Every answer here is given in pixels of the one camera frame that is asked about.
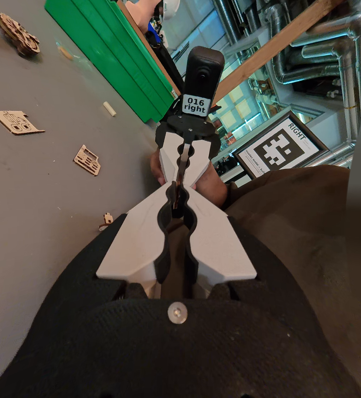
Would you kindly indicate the tiny wooden model part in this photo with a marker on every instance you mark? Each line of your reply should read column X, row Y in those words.
column 106, row 219

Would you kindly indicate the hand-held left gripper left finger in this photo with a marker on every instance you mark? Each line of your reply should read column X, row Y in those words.
column 130, row 245

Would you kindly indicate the silver ventilation ducts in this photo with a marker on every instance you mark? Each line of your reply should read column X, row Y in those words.
column 348, row 46

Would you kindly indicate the white wax stick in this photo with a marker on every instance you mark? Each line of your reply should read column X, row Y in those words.
column 109, row 108

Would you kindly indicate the white hard hat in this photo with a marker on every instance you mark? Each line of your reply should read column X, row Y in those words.
column 171, row 7

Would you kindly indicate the mannequin head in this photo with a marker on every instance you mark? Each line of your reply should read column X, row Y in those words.
column 144, row 11

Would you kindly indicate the green plastic storage bin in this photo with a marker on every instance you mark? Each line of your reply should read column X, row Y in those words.
column 112, row 49

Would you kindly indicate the dark wooden model strip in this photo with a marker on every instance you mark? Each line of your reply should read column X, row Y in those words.
column 184, row 158

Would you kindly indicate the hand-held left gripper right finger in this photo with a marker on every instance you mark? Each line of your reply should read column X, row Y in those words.
column 221, row 248

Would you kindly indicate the small tan stick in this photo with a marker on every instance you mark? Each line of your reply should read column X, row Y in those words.
column 64, row 53

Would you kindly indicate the framed marker sign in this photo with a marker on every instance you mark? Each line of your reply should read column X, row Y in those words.
column 280, row 149

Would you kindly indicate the person's right hand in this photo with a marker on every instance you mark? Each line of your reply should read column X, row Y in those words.
column 213, row 186

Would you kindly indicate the small wooden gear assembly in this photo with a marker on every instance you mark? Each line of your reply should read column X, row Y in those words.
column 18, row 34

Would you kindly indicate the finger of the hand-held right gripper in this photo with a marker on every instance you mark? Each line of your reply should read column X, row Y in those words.
column 201, row 158
column 169, row 155

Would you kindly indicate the flat wooden cutout piece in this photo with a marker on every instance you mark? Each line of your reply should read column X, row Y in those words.
column 15, row 122
column 87, row 160

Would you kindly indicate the wooden beam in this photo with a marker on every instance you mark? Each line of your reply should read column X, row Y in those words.
column 280, row 40

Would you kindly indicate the wooden table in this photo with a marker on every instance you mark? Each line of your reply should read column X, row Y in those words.
column 143, row 29

